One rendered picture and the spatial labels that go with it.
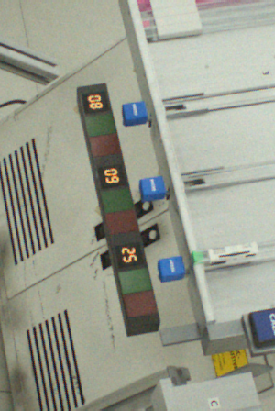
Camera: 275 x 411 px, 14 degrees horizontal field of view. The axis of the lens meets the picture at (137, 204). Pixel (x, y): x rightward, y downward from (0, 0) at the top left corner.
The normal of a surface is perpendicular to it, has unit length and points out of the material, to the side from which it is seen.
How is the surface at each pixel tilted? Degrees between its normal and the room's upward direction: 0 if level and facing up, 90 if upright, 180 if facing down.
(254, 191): 45
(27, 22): 0
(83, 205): 90
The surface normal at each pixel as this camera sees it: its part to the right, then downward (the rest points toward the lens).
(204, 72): 0.06, -0.44
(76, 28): 0.73, -0.42
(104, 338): -0.65, -0.19
